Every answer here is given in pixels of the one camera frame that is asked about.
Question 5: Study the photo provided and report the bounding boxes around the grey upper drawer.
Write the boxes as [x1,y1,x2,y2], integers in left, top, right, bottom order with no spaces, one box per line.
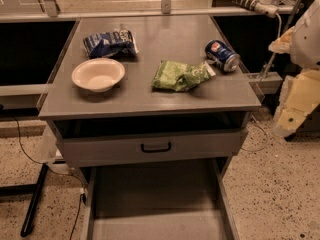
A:
[56,111,249,167]

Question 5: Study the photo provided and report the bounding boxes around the black metal stand leg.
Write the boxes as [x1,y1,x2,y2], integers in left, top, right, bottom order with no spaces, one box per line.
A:
[0,164,49,238]

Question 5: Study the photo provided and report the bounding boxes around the black floor cable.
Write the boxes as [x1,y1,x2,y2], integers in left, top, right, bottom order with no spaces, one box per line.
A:
[11,116,88,240]

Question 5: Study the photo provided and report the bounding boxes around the green jalapeno chip bag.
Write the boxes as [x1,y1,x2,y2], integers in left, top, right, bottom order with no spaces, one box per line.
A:
[151,60,215,92]

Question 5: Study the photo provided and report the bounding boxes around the white paper bowl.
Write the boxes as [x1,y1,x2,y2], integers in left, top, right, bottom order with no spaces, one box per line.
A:
[71,58,125,93]

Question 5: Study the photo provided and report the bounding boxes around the blue chip bag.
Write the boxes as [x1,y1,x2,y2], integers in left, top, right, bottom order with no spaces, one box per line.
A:
[83,29,138,59]

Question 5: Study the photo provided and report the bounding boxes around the white power strip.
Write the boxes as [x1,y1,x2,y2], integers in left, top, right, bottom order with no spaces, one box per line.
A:
[230,0,278,18]

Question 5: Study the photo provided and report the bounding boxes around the black drawer handle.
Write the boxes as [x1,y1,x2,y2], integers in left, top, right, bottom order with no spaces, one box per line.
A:
[140,142,172,153]

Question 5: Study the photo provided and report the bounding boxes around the blue pepsi can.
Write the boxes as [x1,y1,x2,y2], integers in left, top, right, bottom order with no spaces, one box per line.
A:
[205,40,240,73]

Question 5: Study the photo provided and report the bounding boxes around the white power cable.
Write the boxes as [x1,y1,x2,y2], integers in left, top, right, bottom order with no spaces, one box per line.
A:
[258,13,284,82]

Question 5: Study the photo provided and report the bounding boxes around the grey drawer cabinet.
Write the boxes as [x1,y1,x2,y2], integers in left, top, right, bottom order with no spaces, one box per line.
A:
[37,14,263,172]

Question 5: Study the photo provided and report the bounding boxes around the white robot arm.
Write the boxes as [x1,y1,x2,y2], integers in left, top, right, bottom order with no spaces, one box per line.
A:
[268,0,320,137]

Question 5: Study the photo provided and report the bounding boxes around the open lower drawer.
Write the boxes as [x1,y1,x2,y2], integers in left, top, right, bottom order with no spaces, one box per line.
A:
[80,159,240,240]

